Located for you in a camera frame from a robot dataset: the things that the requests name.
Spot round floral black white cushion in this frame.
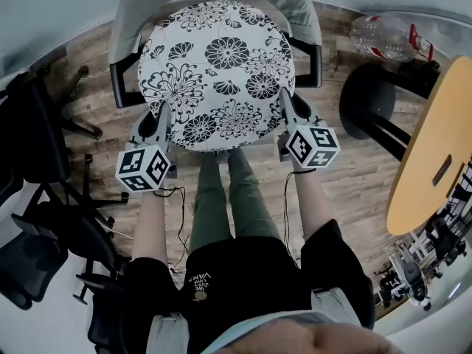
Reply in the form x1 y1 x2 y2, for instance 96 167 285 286
137 0 296 153

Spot person's left grey shoulder strap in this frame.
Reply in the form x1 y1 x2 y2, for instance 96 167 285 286
149 311 192 354

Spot person's grey shoulder strap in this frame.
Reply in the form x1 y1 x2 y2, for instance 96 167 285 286
311 288 361 326
149 311 192 354

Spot round wooden table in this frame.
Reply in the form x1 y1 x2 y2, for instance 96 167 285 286
339 56 472 237

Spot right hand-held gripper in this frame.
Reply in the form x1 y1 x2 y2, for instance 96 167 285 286
276 88 341 171

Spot black office chair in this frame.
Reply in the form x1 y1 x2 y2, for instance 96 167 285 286
72 262 163 354
0 153 131 311
0 64 103 186

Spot clear plastic jug red cap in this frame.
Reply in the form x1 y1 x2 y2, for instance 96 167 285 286
348 13 435 64

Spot grey armchair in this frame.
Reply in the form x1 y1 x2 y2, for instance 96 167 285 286
109 0 323 155

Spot person's masked face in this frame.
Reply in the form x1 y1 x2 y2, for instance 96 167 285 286
213 310 403 354

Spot person's right grey shoulder strap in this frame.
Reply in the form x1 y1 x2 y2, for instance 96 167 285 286
311 288 361 326

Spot black phone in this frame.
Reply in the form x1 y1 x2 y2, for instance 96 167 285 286
432 155 453 187

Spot thin black cable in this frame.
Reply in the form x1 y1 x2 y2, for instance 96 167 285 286
282 170 302 268
153 186 192 268

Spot person's green trousers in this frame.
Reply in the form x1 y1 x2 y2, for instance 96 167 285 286
188 147 283 252

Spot person's left forearm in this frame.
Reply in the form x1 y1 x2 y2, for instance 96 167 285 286
131 190 167 263

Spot person's black t-shirt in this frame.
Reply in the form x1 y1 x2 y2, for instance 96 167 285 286
121 218 377 354

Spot person's right forearm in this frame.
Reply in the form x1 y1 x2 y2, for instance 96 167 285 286
293 166 335 243

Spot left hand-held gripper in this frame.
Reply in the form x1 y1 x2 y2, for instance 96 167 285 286
115 101 178 193

